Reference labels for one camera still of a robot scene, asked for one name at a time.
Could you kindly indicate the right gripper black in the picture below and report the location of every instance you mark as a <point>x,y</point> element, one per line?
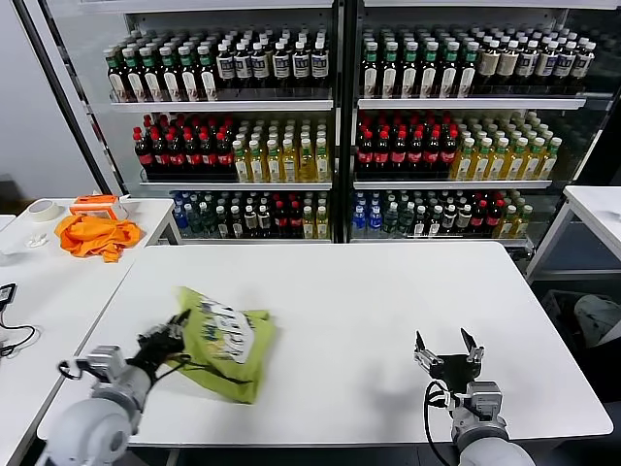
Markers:
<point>458,373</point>

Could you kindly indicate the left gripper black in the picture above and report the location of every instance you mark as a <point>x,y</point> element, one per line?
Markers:
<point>160,347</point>

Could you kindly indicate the yellow-green t-shirt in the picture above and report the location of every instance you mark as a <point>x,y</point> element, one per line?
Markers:
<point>228,383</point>

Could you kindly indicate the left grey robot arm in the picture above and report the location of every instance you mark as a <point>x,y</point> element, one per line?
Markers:
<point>92,427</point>

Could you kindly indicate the small blue water bottle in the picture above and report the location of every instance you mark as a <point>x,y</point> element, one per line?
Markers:
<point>358,218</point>
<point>179,218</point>
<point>374,218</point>

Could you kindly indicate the small white cap dark bottle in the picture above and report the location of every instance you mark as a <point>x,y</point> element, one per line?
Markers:
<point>235,223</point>
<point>434,220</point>
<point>419,220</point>
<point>220,223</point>

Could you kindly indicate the black plastic crate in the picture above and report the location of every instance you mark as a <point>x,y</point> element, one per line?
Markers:
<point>557,310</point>

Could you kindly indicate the orange crumpled cloth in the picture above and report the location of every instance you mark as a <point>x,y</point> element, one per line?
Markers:
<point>96,237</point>

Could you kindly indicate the white side table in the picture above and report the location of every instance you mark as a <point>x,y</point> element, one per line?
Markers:
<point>58,291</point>
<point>596,208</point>

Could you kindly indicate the small white label dark bottle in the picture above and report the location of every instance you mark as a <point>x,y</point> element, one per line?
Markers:
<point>263,220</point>
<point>448,215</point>
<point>249,220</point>
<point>464,215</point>

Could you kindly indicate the small red label cola bottle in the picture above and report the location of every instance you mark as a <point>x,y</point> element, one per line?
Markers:
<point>493,218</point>
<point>295,223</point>
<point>478,218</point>
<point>281,223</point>

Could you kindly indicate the orange and white box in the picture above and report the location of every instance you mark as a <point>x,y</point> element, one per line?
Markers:
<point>93,206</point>

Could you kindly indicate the small green soda bottle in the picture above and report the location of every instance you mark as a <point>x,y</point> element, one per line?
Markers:
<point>405,220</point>
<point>389,220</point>

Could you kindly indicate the small yellow tea bottle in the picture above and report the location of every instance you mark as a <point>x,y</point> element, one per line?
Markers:
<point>308,225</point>
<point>522,223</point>
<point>321,225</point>
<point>507,223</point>

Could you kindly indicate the grey bundled bag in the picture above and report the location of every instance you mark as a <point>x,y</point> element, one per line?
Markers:
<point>598,320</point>

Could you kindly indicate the small white crumpled object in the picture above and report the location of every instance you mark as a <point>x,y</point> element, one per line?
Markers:
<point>35,240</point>

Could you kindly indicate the red cap cola bottle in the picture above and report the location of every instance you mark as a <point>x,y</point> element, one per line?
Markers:
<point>143,157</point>
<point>414,156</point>
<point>447,156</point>
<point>397,156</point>
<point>159,157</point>
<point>431,156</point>
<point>223,157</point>
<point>381,156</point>
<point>208,157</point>
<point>175,157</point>
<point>365,156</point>
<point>192,157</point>

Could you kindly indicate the green cap yellow tea bottle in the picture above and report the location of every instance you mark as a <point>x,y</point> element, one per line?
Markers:
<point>240,167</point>
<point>322,167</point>
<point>273,167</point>
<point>306,167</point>
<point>496,167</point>
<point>546,167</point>
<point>530,167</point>
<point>462,167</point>
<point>513,167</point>
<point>288,167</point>
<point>479,167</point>
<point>256,167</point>

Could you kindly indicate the small black device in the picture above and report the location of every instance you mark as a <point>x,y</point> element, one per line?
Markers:
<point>7,293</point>

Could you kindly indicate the beige tape roll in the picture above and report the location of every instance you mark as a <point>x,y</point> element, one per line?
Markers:
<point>40,218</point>

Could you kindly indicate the drink display cabinet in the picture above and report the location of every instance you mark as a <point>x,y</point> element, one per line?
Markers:
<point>351,145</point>
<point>338,145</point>

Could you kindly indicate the green cap dark tea bottle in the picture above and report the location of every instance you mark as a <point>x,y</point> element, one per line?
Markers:
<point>408,75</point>
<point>428,75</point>
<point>170,79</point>
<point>207,79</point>
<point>117,79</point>
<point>466,75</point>
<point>189,79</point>
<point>134,79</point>
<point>369,75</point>
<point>152,79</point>
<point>388,75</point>
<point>447,75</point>

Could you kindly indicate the black framed glass door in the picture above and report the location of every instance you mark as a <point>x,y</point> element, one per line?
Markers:
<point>65,96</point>
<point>600,96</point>

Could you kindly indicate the blue label dark drink bottle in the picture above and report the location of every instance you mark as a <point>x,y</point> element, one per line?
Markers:
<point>299,65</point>
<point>564,65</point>
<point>545,63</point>
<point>582,65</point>
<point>259,65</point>
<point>225,65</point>
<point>525,63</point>
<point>280,65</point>
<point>242,65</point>
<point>318,65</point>

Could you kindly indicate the beige label dark drink bottle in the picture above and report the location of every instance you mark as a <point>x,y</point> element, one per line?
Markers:
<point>507,62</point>
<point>488,62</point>

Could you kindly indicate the right wrist grey camera box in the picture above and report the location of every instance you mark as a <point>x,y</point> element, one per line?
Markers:
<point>485,400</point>

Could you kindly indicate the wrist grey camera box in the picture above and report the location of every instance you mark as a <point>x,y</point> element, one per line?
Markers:
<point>109,364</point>
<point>485,400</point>

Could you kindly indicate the left wrist grey camera box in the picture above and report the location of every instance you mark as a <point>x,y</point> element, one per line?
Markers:
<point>109,364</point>

